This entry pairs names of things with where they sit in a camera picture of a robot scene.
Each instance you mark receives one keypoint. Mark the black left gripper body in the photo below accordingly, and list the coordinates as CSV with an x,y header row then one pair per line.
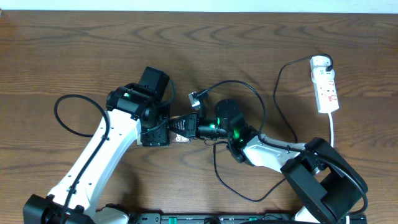
x,y
155,136

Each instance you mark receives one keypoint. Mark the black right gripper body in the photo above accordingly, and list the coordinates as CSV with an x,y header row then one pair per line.
x,y
200,128

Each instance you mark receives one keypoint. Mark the silver smartphone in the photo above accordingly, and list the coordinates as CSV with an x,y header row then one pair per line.
x,y
174,138

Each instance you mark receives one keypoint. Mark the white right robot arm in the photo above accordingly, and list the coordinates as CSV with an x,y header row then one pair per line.
x,y
330,189

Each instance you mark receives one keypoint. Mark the white power strip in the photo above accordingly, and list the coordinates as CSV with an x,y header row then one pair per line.
x,y
324,84

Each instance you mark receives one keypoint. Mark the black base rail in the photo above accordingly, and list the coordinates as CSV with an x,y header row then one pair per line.
x,y
156,218

